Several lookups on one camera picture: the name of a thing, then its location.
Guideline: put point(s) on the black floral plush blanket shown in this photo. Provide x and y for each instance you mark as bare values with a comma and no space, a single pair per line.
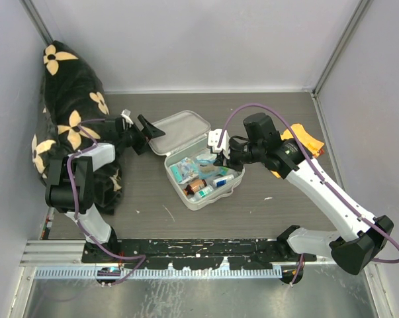
71,107

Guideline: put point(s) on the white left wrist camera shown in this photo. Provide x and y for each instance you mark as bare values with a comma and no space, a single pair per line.
218,141

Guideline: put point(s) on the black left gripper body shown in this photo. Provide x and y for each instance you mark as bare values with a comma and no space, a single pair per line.
133,137

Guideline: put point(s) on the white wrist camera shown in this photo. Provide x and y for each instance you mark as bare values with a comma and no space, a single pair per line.
218,141
125,114

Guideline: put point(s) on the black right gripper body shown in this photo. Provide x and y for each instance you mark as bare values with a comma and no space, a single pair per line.
245,153

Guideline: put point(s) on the blue cooling patch pouch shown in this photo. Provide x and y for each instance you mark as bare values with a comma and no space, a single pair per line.
207,169

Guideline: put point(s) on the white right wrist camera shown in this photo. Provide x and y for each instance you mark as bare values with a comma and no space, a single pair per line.
125,114

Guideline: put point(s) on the green plasters plastic bag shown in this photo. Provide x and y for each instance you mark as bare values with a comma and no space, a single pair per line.
205,157

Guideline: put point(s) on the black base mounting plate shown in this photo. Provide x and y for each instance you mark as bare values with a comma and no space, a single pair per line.
201,254

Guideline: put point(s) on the white bottle green label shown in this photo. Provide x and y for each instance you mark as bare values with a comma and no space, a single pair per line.
202,193

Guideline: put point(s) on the grey medicine kit case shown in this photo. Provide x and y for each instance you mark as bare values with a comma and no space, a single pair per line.
186,135

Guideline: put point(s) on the yellow cartoon cloth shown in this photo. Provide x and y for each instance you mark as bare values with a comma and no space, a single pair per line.
315,146

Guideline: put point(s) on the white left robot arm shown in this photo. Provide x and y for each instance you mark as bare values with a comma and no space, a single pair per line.
70,184

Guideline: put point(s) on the medical tape roll packet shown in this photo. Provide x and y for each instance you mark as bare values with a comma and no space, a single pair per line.
186,169

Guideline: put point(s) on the white slotted cable duct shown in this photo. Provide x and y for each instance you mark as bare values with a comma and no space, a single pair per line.
113,273

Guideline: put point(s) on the brown medicine bottle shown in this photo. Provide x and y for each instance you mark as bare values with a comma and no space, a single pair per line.
194,186

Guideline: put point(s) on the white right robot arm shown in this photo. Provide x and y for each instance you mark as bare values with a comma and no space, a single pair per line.
358,236

